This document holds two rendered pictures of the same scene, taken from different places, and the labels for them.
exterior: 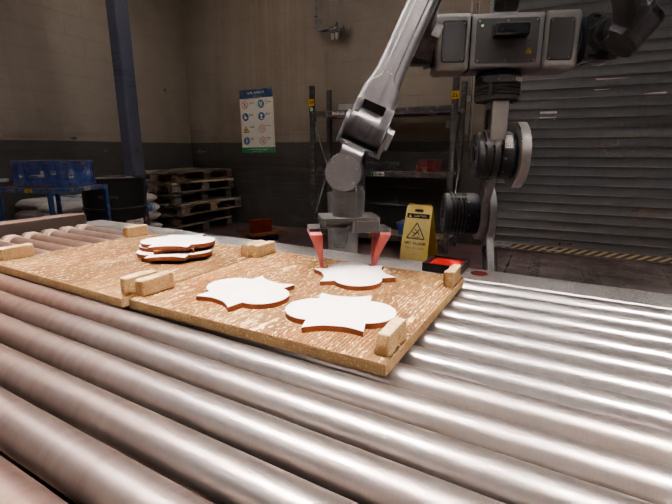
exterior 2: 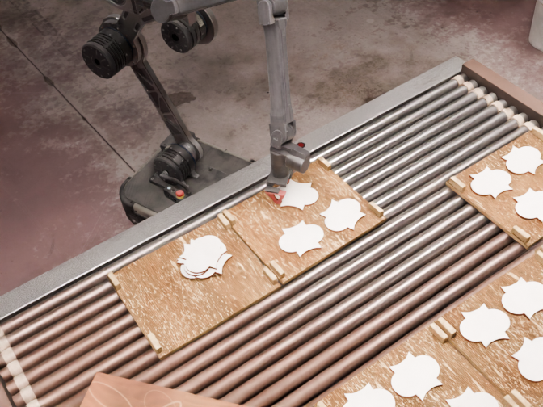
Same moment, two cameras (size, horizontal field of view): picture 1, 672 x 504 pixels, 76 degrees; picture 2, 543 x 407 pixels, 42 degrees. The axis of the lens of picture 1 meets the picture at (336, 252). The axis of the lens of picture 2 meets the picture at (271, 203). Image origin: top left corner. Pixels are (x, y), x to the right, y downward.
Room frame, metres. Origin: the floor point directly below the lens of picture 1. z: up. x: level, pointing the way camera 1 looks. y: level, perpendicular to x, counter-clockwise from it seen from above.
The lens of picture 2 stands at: (0.00, 1.38, 2.64)
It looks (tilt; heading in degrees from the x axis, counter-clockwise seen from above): 48 degrees down; 300
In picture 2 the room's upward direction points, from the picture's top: 6 degrees counter-clockwise
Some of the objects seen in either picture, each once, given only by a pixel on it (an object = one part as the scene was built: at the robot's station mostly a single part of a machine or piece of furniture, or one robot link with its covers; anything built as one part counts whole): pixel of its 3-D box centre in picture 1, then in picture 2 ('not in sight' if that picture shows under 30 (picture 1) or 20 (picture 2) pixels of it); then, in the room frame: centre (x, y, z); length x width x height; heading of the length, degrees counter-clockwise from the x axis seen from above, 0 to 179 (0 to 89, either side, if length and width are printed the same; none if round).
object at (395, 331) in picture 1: (392, 335); (376, 208); (0.44, -0.06, 0.95); 0.06 x 0.02 x 0.03; 151
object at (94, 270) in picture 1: (138, 260); (192, 282); (0.85, 0.41, 0.93); 0.41 x 0.35 x 0.02; 60
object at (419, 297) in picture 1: (309, 291); (302, 217); (0.65, 0.04, 0.93); 0.41 x 0.35 x 0.02; 61
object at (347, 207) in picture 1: (348, 204); (279, 168); (0.75, -0.02, 1.05); 0.10 x 0.07 x 0.07; 99
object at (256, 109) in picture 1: (256, 121); not in sight; (6.57, 1.17, 1.55); 0.61 x 0.02 x 0.91; 63
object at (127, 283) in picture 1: (139, 281); (270, 275); (0.64, 0.31, 0.95); 0.06 x 0.02 x 0.03; 150
